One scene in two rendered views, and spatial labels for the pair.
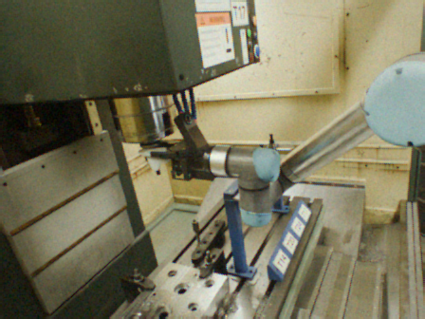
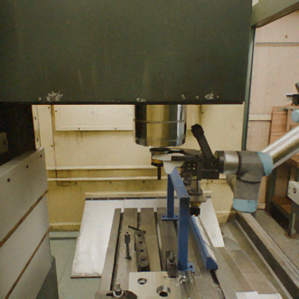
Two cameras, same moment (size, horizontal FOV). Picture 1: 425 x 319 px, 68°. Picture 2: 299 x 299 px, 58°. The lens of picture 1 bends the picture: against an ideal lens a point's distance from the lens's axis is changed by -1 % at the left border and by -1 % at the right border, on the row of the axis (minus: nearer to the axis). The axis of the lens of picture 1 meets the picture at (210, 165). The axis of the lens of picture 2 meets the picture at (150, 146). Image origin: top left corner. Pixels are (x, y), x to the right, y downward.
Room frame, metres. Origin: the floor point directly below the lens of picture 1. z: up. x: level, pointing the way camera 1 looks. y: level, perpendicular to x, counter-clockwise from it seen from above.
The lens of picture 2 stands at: (0.19, 0.62, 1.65)
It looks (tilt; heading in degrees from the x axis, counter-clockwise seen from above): 13 degrees down; 325
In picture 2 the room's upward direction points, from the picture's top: straight up
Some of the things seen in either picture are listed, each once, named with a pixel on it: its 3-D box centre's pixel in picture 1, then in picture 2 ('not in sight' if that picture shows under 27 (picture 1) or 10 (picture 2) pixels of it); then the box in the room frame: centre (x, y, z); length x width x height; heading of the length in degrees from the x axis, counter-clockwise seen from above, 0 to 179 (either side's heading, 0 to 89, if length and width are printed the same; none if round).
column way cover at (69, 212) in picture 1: (76, 216); (19, 242); (1.06, 0.52, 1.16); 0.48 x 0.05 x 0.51; 148
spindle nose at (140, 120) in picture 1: (143, 112); (159, 122); (0.82, 0.15, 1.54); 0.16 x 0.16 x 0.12
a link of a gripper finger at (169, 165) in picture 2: (153, 159); (167, 163); (0.78, 0.14, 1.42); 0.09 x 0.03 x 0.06; 72
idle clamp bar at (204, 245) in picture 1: (209, 244); (141, 253); (1.07, 0.06, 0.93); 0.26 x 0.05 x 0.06; 153
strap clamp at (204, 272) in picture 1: (212, 268); (170, 268); (0.87, 0.05, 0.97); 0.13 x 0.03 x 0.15; 148
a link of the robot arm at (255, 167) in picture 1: (253, 164); (251, 164); (0.67, -0.10, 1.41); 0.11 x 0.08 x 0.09; 58
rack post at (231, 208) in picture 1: (236, 237); (183, 237); (0.92, -0.05, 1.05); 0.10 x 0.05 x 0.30; 58
